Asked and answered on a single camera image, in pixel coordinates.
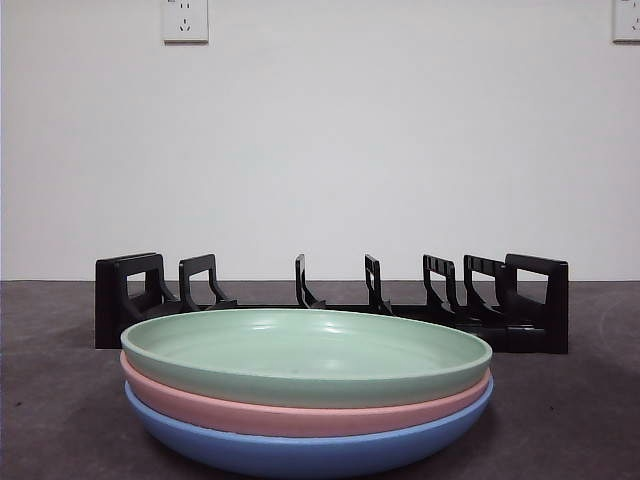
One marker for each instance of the green round plate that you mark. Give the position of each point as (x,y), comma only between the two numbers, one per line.
(300,350)

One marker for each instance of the pink round plate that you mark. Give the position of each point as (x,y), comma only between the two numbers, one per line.
(300,417)

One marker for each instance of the blue round plate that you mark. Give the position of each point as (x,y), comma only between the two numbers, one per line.
(300,450)

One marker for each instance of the black plastic plate rack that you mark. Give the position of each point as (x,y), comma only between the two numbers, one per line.
(550,310)

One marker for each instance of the white wall socket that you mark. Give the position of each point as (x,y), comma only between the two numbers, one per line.
(627,22)
(185,22)

